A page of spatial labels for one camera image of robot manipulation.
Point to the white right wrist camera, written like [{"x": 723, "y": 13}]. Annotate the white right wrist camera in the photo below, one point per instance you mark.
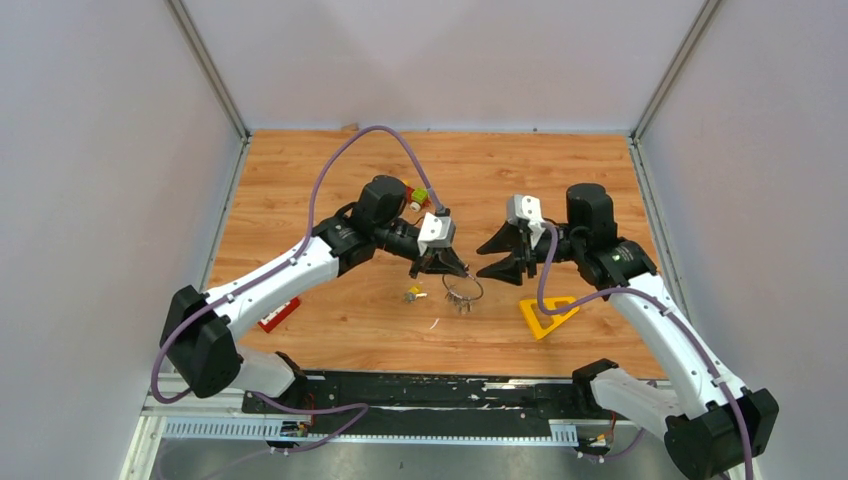
[{"x": 524, "y": 212}]

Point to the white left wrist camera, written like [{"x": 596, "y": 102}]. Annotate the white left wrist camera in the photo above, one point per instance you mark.
[{"x": 436, "y": 231}]

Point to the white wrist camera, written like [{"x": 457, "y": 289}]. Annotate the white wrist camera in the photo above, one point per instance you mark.
[
  {"x": 436, "y": 231},
  {"x": 524, "y": 212}
]

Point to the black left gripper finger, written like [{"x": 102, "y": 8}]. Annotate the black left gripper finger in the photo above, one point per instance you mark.
[
  {"x": 438, "y": 267},
  {"x": 450, "y": 256}
]

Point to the yellow triangle block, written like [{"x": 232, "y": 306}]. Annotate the yellow triangle block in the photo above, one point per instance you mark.
[{"x": 541, "y": 324}]

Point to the large keyring with keys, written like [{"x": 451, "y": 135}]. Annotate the large keyring with keys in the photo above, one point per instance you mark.
[{"x": 462, "y": 292}]

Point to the red lego toy car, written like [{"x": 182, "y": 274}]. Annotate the red lego toy car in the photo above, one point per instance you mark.
[{"x": 417, "y": 198}]

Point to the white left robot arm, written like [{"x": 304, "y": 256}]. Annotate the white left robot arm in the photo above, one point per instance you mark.
[{"x": 202, "y": 329}]

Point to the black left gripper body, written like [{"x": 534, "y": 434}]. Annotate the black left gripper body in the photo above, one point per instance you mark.
[{"x": 420, "y": 261}]

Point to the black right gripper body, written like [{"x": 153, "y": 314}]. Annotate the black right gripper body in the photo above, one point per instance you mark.
[{"x": 529, "y": 256}]

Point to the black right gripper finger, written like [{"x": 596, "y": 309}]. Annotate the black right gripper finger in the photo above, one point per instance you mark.
[
  {"x": 509, "y": 270},
  {"x": 508, "y": 239}
]

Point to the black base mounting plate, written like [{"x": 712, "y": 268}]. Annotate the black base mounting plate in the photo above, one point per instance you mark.
[{"x": 546, "y": 398}]

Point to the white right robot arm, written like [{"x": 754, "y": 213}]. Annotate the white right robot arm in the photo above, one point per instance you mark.
[{"x": 709, "y": 420}]

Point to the red lego brick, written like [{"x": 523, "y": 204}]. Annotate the red lego brick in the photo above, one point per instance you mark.
[{"x": 280, "y": 314}]

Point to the silver key with yellow tag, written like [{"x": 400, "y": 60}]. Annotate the silver key with yellow tag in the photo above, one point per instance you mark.
[{"x": 413, "y": 294}]

